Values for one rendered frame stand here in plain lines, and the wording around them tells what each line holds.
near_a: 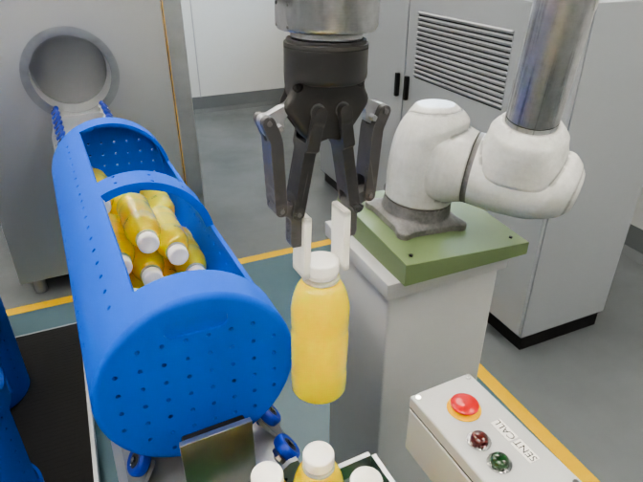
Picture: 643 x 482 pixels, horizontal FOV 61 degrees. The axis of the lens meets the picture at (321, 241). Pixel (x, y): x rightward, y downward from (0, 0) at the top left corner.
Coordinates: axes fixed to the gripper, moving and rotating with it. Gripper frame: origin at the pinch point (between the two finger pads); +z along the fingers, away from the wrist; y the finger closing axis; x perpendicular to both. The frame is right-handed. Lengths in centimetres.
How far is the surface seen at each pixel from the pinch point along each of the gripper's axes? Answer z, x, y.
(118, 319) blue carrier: 15.3, -17.2, 20.1
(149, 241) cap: 21, -48, 11
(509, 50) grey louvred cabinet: 3, -118, -139
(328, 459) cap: 27.8, 4.3, 0.5
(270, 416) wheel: 37.9, -14.5, 0.9
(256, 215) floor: 127, -268, -87
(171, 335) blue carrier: 17.5, -14.2, 14.2
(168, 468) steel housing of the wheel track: 43.1, -16.1, 17.0
